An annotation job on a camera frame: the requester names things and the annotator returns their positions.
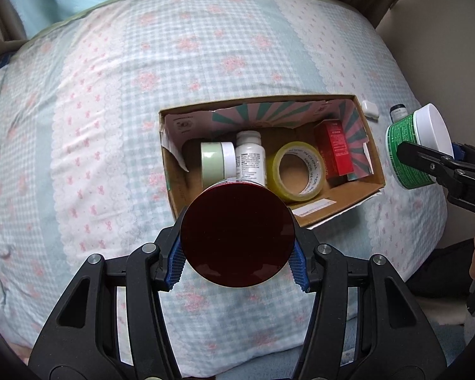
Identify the cardboard box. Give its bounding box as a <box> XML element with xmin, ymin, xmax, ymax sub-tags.
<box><xmin>158</xmin><ymin>94</ymin><xmax>387</xmax><ymax>230</ymax></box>

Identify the dark cloth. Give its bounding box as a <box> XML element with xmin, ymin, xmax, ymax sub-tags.
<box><xmin>407</xmin><ymin>241</ymin><xmax>475</xmax><ymax>298</ymax></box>

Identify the small light green jar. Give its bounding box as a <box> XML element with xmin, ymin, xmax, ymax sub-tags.
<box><xmin>200</xmin><ymin>141</ymin><xmax>237</xmax><ymax>189</ymax></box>

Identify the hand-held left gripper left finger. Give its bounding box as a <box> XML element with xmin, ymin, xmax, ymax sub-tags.
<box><xmin>28</xmin><ymin>216</ymin><xmax>191</xmax><ymax>380</ymax></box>

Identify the small bottle black cap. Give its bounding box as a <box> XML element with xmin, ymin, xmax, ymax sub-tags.
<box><xmin>389</xmin><ymin>104</ymin><xmax>409</xmax><ymax>124</ymax></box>

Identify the dark red lid jar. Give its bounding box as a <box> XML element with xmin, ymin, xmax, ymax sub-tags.
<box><xmin>180</xmin><ymin>178</ymin><xmax>297</xmax><ymax>288</ymax></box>

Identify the yellow tape roll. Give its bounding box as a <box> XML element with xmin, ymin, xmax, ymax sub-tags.
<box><xmin>272</xmin><ymin>140</ymin><xmax>329</xmax><ymax>204</ymax></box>

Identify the checkered floral bed sheet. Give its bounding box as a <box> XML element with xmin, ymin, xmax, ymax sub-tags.
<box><xmin>0</xmin><ymin>0</ymin><xmax>451</xmax><ymax>370</ymax></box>

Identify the red carton box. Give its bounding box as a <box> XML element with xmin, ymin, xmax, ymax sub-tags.
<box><xmin>313</xmin><ymin>121</ymin><xmax>359</xmax><ymax>179</ymax></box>

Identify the large green jar white lid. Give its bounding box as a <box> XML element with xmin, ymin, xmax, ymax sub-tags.
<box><xmin>385</xmin><ymin>104</ymin><xmax>456</xmax><ymax>190</ymax></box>

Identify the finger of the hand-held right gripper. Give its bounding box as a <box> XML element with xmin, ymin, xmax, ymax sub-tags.
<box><xmin>395</xmin><ymin>141</ymin><xmax>462</xmax><ymax>186</ymax></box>
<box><xmin>452</xmin><ymin>142</ymin><xmax>471</xmax><ymax>164</ymax></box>

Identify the white pill bottle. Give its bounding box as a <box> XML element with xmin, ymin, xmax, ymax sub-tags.
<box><xmin>234</xmin><ymin>130</ymin><xmax>268</xmax><ymax>186</ymax></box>

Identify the small white case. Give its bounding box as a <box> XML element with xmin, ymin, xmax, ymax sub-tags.
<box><xmin>361</xmin><ymin>100</ymin><xmax>381</xmax><ymax>119</ymax></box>

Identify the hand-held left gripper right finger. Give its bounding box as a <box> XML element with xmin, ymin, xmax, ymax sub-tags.
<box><xmin>287</xmin><ymin>225</ymin><xmax>448</xmax><ymax>380</ymax></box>

